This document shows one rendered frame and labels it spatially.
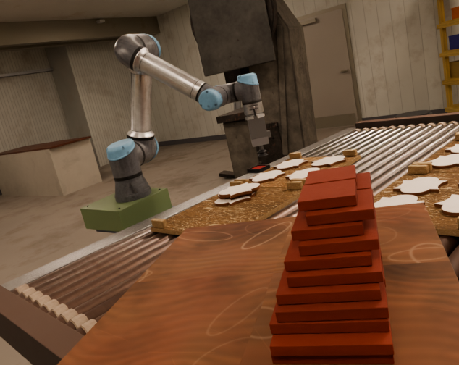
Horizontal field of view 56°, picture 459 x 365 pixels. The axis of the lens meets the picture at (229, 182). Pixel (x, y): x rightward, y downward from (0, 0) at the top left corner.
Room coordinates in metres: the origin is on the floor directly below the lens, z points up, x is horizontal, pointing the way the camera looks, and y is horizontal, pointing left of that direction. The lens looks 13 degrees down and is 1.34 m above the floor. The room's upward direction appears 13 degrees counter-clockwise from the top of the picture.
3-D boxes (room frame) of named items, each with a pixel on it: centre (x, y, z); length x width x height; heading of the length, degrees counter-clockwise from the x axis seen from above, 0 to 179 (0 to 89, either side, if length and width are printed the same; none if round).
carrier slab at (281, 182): (1.68, -0.28, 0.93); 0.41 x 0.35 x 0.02; 136
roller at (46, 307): (1.60, -0.20, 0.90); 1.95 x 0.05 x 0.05; 132
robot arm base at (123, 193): (1.76, 0.40, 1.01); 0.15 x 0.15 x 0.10
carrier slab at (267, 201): (1.37, 0.02, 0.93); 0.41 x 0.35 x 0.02; 135
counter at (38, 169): (8.59, 3.55, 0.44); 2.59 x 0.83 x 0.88; 49
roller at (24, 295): (1.71, -0.10, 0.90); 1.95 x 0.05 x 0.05; 132
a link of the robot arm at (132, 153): (1.76, 0.40, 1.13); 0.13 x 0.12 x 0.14; 157
